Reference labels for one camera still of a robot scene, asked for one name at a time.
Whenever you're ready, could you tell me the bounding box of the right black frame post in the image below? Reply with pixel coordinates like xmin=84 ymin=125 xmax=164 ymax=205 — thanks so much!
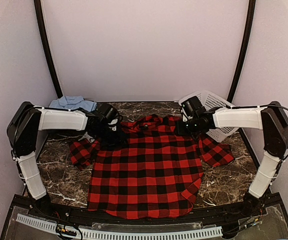
xmin=226 ymin=0 xmax=256 ymax=103

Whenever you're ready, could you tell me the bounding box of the black frame post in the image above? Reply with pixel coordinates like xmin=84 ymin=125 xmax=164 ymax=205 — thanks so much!
xmin=226 ymin=0 xmax=256 ymax=103
xmin=33 ymin=0 xmax=63 ymax=98

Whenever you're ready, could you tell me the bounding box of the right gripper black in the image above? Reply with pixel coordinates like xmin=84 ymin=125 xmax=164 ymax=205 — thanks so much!
xmin=174 ymin=117 xmax=200 ymax=137

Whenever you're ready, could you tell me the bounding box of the white slotted cable duct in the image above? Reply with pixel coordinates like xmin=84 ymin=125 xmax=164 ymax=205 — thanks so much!
xmin=16 ymin=213 xmax=223 ymax=240

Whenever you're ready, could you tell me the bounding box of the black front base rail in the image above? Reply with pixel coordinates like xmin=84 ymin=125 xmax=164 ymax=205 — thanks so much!
xmin=7 ymin=193 xmax=288 ymax=232

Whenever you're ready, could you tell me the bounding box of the red black plaid shirt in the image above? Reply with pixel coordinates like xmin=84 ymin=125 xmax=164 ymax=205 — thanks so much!
xmin=69 ymin=115 xmax=235 ymax=220

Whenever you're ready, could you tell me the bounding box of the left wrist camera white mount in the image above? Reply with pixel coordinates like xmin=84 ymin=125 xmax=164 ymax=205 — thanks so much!
xmin=108 ymin=117 xmax=121 ymax=132

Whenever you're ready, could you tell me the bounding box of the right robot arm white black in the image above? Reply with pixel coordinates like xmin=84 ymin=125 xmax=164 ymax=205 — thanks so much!
xmin=175 ymin=96 xmax=288 ymax=217

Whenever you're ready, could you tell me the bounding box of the white plastic mesh basket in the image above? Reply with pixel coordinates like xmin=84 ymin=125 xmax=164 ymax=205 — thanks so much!
xmin=178 ymin=90 xmax=237 ymax=143

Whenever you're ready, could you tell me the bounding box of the left black frame post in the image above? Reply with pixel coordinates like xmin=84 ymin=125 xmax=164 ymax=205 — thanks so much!
xmin=33 ymin=0 xmax=63 ymax=98

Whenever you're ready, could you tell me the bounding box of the folded light blue shirt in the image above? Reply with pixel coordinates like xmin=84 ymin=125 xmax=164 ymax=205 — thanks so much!
xmin=49 ymin=95 xmax=98 ymax=112

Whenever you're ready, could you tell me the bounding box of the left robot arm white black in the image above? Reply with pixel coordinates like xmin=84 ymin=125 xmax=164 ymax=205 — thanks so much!
xmin=6 ymin=101 xmax=125 ymax=218

